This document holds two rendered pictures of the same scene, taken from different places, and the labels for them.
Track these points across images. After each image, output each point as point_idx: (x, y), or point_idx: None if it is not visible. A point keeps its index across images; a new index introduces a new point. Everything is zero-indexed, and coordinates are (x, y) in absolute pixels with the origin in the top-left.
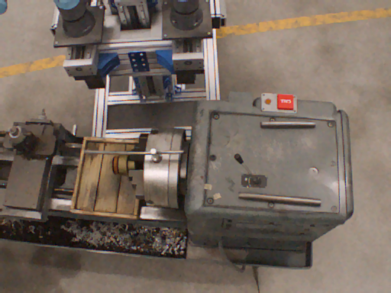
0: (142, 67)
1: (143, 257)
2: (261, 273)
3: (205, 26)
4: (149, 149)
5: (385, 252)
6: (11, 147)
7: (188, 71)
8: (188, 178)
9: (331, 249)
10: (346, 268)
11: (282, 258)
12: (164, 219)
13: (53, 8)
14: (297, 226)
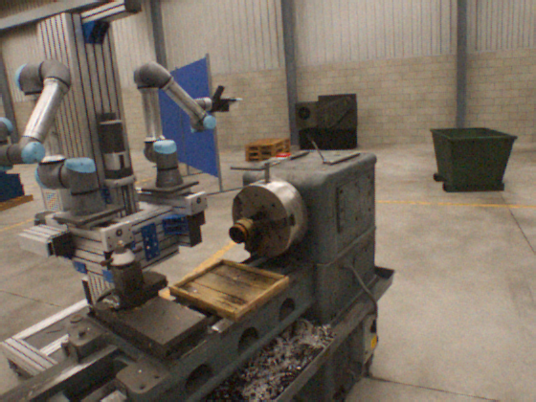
0: (154, 249)
1: (321, 354)
2: (380, 374)
3: (188, 181)
4: (256, 183)
5: (401, 301)
6: (92, 339)
7: (196, 222)
8: (297, 181)
9: (382, 325)
10: (403, 323)
11: (378, 287)
12: (302, 273)
13: (30, 237)
14: (365, 184)
